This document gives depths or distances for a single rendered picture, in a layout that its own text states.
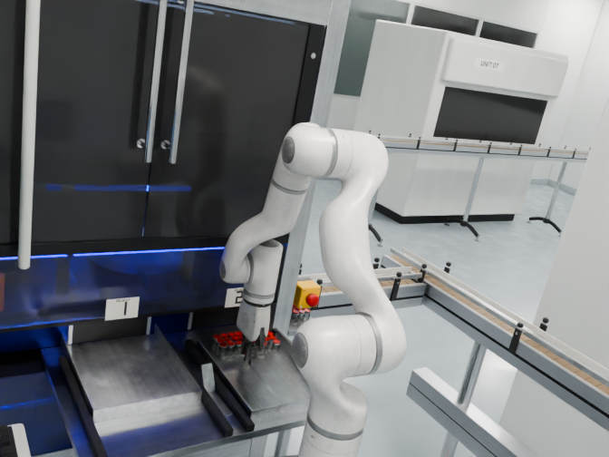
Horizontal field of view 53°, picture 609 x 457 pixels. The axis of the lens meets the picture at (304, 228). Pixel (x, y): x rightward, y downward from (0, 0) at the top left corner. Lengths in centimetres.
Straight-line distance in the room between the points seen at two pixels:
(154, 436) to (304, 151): 72
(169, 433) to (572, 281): 185
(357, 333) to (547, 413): 188
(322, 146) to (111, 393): 80
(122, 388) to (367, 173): 81
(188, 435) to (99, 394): 25
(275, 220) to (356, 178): 30
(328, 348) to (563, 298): 180
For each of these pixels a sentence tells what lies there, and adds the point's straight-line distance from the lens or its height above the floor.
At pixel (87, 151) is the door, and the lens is 151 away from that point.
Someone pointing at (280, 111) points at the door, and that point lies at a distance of 167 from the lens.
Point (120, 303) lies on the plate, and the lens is 167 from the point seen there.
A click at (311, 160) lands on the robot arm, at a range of 120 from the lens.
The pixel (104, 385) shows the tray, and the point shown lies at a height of 88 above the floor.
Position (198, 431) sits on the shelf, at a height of 88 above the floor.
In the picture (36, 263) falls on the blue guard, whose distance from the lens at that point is 157.
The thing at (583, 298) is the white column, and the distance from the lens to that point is 277.
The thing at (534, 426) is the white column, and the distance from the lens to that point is 303.
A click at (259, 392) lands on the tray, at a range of 166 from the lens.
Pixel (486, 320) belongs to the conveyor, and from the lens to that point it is 227.
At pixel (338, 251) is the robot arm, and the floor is 140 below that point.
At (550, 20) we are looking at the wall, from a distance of 984.
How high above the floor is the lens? 180
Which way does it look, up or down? 18 degrees down
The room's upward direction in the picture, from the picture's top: 11 degrees clockwise
